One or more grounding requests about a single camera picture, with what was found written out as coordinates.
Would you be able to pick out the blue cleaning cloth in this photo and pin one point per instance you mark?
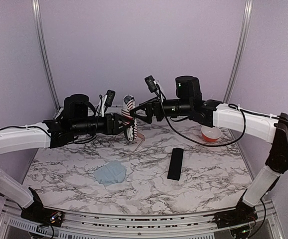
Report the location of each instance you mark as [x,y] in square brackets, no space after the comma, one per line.
[110,173]

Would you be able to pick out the orange white bowl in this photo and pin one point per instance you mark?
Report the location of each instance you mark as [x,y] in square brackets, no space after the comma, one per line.
[210,134]

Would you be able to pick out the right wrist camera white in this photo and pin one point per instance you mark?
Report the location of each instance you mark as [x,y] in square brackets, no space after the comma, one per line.
[154,86]

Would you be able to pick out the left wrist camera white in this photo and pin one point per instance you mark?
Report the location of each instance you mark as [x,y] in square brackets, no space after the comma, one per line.
[106,101]

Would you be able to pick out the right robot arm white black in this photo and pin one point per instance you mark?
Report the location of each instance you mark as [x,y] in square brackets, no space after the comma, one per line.
[212,113]

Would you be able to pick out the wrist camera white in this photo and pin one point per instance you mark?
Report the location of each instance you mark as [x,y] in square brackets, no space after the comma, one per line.
[106,101]
[154,86]

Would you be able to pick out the black glasses case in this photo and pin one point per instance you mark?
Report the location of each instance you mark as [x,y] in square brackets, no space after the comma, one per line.
[175,165]

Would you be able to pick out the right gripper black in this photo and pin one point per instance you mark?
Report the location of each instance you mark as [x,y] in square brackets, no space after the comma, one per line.
[155,102]

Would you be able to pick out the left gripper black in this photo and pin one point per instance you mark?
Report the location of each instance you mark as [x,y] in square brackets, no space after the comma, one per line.
[110,130]

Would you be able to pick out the striped flag glasses pouch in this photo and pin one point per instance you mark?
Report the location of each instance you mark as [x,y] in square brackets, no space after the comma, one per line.
[128,105]

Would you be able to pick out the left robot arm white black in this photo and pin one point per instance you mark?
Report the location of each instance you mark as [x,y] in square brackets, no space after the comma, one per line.
[78,117]

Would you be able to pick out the right aluminium frame post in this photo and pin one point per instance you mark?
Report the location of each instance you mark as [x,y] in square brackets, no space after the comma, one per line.
[245,26]

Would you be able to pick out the left aluminium frame post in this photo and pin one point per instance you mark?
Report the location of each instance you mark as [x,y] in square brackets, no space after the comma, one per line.
[43,51]

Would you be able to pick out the aluminium frame post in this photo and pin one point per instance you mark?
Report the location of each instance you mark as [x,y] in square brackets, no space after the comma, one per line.
[245,26]
[43,51]

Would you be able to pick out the front aluminium rail base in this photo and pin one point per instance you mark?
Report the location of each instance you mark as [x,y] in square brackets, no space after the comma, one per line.
[82,225]

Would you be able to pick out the pink frame sunglasses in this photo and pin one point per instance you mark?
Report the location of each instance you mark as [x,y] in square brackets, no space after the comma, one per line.
[140,140]

